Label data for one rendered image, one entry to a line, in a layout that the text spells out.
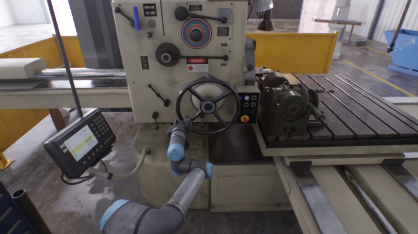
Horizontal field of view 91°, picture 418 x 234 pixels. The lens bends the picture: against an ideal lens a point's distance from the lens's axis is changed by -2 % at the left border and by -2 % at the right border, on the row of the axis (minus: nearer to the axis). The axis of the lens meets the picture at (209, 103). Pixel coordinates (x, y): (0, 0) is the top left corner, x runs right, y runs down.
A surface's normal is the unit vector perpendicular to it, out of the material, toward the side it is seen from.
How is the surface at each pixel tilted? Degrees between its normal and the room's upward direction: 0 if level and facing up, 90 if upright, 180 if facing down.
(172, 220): 45
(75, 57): 90
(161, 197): 90
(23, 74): 90
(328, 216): 0
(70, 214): 0
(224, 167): 90
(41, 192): 0
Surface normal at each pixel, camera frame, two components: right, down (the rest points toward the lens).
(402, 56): -0.87, 0.24
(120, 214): -0.09, -0.72
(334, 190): 0.00, -0.88
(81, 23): 0.02, 0.47
